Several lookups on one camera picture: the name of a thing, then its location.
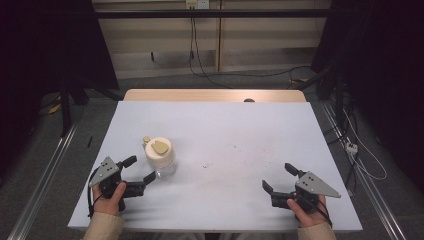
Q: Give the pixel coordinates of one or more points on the yellow floor tape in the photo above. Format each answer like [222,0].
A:
[55,108]

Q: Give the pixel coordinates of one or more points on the black curtain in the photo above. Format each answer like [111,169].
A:
[383,66]
[46,43]

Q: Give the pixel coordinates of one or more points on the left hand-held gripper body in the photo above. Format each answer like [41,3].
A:
[110,181]

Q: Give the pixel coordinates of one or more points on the person's left hand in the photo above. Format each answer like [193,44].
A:
[108,203]

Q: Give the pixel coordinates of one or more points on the white power strip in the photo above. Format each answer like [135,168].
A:
[351,148]

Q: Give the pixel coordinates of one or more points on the white wall socket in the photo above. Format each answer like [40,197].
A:
[197,3]

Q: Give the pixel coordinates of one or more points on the aluminium floor rail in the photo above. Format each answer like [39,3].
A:
[379,206]
[42,186]

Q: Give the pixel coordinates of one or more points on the black metal stand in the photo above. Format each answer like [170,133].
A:
[65,110]

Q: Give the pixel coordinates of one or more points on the person's right hand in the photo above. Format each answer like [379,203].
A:
[310,218]

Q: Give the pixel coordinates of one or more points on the wooden upright post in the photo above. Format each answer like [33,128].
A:
[218,40]

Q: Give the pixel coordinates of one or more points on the wooden table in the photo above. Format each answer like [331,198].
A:
[186,95]

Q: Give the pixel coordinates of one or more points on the white table cover sheet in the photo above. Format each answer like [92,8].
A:
[216,200]

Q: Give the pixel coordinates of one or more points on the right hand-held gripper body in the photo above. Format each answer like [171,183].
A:
[313,185]

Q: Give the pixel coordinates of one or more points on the black horizontal bar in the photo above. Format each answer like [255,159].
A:
[233,13]

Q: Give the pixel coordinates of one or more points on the clear bottle with cream lid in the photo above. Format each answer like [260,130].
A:
[160,156]

